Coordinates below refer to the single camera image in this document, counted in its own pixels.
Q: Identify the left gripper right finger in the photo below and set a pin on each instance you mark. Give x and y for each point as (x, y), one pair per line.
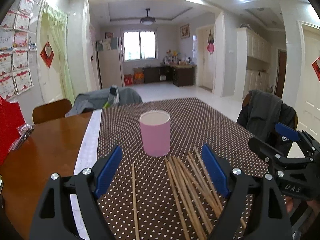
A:
(259, 197)

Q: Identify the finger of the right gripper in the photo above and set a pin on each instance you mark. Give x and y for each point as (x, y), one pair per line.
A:
(286, 131)
(263, 150)

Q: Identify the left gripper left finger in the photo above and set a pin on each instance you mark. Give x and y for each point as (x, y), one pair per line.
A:
(68, 207)

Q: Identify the lone wooden chopstick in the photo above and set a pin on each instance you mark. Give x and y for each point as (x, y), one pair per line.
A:
(135, 215)

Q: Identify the right hand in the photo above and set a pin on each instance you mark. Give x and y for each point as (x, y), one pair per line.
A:
(314, 204)

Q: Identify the dark jacket on chair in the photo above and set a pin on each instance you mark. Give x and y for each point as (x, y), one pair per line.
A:
(260, 113)

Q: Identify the white table runner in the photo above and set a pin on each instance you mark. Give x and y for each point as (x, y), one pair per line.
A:
(87, 157)

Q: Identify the brown door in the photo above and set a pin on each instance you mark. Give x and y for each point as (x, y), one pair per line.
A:
(281, 73)

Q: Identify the clear plastic packet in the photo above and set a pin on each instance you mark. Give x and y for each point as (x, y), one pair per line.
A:
(24, 132)

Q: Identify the brown polka dot mat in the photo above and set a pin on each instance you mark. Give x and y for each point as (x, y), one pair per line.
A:
(192, 123)

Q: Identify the brown wooden chair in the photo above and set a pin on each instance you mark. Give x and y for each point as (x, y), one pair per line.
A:
(51, 111)

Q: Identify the red gift bag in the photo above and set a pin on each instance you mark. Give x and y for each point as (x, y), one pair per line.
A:
(10, 120)

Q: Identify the dark wooden desk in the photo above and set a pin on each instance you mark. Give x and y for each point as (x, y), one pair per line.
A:
(180, 75)

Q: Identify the pink cylindrical cup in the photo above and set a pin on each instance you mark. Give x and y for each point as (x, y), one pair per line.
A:
(155, 132)

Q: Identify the hanging red ornament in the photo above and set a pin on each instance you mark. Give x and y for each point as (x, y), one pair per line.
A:
(210, 40)

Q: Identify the grey jacket on chair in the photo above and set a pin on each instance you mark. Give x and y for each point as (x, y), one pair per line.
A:
(104, 98)

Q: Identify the orange cardboard box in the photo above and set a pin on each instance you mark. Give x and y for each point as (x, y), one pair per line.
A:
(138, 75)

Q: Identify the beige refrigerator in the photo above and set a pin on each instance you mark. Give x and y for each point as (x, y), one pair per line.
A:
(110, 62)

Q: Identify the red cardboard box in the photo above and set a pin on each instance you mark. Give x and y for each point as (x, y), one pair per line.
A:
(128, 80)

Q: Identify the red diamond door decoration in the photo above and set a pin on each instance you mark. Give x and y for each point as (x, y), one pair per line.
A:
(47, 54)

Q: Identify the window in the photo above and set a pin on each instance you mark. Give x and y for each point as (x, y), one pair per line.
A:
(139, 45)

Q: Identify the ceiling fan lamp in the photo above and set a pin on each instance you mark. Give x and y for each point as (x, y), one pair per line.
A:
(147, 20)

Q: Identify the green curtain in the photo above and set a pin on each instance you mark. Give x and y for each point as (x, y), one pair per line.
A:
(57, 20)

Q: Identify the white wall cabinet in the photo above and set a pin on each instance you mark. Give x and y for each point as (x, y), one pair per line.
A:
(252, 63)

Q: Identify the framed wall picture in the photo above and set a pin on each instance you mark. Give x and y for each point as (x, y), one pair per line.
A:
(185, 31)

